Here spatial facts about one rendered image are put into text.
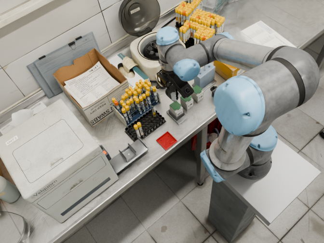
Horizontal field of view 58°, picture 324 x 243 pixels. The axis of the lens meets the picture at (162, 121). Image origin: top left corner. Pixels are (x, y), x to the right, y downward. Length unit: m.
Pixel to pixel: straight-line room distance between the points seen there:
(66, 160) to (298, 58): 0.73
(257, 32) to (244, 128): 1.18
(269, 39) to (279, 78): 1.09
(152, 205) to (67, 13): 1.33
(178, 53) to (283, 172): 0.61
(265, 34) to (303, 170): 0.79
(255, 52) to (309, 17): 1.14
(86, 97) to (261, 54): 0.90
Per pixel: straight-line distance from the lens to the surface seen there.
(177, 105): 1.30
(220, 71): 1.49
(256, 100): 0.59
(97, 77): 1.50
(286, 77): 0.62
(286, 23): 1.84
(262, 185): 1.19
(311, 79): 0.65
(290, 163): 1.25
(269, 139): 1.02
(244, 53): 0.83
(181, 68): 0.93
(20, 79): 1.53
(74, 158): 1.00
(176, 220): 2.07
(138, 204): 2.13
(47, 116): 1.13
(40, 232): 1.30
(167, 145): 1.28
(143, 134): 1.30
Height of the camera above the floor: 2.01
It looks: 57 degrees down
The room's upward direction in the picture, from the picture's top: 10 degrees counter-clockwise
